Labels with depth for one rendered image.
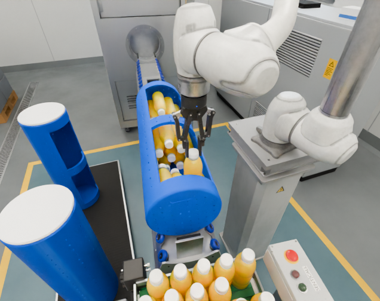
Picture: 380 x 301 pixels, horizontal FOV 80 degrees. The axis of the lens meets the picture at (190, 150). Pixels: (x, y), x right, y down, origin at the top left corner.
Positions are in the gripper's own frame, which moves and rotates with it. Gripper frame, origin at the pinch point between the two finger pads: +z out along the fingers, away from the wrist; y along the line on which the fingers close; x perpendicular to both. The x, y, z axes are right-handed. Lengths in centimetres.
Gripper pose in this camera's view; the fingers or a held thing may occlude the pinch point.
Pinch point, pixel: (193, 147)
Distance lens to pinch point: 77.3
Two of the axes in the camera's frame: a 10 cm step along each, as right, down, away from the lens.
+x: 2.2, 6.3, -7.5
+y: -9.8, 1.4, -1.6
